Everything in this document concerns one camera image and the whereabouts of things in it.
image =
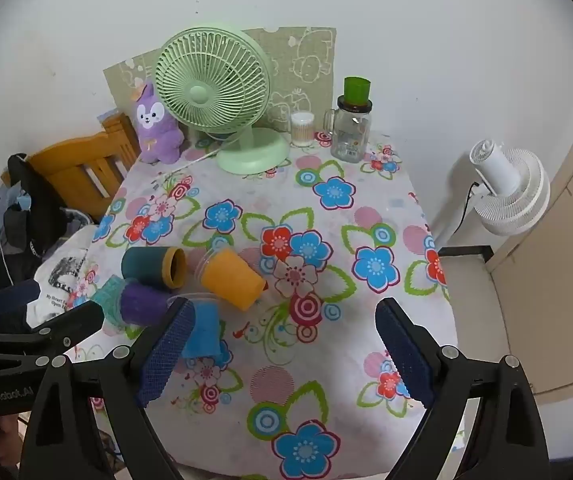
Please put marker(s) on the dark teal cup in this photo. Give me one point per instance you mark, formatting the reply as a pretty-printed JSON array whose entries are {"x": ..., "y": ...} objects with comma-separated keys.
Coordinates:
[{"x": 146, "y": 266}]

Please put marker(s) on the white printed cloth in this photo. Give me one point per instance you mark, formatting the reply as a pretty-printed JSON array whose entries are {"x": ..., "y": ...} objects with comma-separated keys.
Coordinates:
[{"x": 59, "y": 270}]

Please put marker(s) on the green desk fan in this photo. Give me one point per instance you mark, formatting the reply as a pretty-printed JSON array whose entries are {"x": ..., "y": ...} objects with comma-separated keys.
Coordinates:
[{"x": 211, "y": 85}]

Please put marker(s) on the blue cup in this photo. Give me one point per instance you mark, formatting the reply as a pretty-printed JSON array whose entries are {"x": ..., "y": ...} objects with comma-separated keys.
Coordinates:
[{"x": 206, "y": 331}]

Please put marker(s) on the beige cartoon printed board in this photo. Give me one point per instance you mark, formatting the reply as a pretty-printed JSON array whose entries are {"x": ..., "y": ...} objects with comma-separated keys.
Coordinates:
[{"x": 296, "y": 60}]

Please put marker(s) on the beige door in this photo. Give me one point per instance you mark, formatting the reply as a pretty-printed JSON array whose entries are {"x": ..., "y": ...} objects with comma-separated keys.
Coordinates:
[{"x": 556, "y": 285}]

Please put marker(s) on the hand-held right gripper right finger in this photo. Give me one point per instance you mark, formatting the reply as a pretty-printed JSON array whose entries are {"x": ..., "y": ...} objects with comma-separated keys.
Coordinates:
[{"x": 406, "y": 355}]

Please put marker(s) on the purple cup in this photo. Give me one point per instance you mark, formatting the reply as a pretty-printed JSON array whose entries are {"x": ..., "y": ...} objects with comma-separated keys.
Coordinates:
[{"x": 144, "y": 305}]

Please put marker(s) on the light teal cup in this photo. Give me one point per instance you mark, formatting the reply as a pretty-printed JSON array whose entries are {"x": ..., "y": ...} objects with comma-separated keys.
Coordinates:
[{"x": 109, "y": 300}]

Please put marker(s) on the orange cup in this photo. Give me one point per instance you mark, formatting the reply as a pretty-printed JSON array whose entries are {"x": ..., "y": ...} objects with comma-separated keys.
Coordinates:
[{"x": 231, "y": 280}]

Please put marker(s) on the white floor fan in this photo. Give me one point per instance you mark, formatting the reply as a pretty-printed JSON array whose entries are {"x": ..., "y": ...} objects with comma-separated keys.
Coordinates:
[{"x": 509, "y": 190}]

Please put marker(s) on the purple plush toy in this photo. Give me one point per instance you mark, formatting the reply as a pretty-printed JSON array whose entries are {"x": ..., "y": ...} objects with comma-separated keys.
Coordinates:
[{"x": 156, "y": 130}]

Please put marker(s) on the floral tablecloth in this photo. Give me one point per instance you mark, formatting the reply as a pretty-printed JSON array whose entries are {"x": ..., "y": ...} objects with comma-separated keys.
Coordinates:
[{"x": 316, "y": 210}]

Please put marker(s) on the dark clothing pile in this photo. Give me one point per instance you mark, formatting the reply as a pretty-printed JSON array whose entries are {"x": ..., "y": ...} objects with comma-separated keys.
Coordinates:
[{"x": 31, "y": 220}]

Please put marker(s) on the wooden chair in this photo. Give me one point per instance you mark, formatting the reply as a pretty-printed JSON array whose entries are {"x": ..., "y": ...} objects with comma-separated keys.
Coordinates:
[{"x": 81, "y": 160}]

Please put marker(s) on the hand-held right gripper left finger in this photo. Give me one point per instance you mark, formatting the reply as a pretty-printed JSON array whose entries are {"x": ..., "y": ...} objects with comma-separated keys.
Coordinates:
[{"x": 166, "y": 355}]

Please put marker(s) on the cotton swab container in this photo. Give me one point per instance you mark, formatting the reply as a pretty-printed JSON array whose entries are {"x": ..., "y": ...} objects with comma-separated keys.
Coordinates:
[{"x": 302, "y": 130}]

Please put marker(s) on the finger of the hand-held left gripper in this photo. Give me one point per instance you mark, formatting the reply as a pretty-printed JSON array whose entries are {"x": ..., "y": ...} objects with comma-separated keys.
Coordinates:
[
  {"x": 14, "y": 296},
  {"x": 79, "y": 321}
]

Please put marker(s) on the black floor bar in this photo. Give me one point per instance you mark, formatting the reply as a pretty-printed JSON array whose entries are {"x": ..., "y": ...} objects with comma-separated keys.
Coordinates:
[{"x": 464, "y": 252}]

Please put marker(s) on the glass mug with green lid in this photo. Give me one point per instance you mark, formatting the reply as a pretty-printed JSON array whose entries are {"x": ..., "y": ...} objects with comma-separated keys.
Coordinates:
[{"x": 350, "y": 130}]

